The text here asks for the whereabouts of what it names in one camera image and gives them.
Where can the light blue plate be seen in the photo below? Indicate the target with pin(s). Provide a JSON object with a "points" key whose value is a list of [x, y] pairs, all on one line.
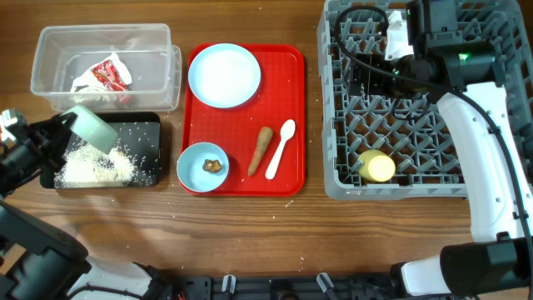
{"points": [[224, 75]]}

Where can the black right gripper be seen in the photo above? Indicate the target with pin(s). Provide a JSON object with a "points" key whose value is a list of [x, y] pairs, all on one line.
{"points": [[373, 84]]}

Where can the red snack wrapper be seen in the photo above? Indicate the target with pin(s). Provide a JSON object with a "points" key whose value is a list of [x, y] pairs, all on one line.
{"points": [[111, 75]]}

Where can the white plastic spoon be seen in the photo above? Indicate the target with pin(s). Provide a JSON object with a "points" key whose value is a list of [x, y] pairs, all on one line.
{"points": [[287, 131]]}

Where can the grey dishwasher rack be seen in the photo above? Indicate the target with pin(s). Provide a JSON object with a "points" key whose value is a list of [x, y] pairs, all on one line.
{"points": [[411, 133]]}

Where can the brown carrot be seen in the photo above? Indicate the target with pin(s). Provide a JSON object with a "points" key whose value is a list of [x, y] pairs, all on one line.
{"points": [[263, 141]]}

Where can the white napkin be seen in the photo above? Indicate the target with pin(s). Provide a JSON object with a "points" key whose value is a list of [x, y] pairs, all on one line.
{"points": [[84, 85]]}

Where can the small light blue bowl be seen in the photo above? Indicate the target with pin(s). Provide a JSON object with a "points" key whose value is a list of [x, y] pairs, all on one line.
{"points": [[190, 167]]}

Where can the white rice pile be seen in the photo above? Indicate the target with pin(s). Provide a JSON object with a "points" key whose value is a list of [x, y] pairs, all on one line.
{"points": [[86, 166]]}

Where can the clear plastic bin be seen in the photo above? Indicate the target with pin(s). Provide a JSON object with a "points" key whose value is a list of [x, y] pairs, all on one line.
{"points": [[65, 52]]}

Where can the yellow plastic cup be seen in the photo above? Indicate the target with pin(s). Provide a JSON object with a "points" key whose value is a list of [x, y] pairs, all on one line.
{"points": [[376, 166]]}

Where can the black tray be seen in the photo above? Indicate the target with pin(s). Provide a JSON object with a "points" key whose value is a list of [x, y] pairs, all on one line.
{"points": [[139, 137]]}

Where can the mint green bowl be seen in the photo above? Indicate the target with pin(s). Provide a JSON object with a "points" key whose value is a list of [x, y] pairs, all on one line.
{"points": [[92, 129]]}

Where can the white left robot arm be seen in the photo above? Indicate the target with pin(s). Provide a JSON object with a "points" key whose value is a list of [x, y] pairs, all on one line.
{"points": [[38, 260]]}

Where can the red serving tray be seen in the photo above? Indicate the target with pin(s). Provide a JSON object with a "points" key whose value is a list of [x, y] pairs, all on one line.
{"points": [[280, 96]]}

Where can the brown food scrap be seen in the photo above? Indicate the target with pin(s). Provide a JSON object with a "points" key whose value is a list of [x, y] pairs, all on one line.
{"points": [[212, 166]]}

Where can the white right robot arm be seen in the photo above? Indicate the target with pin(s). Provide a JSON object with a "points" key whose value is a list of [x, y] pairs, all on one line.
{"points": [[465, 80]]}

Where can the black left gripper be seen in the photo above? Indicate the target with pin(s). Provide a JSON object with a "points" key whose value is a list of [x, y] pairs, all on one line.
{"points": [[38, 137]]}

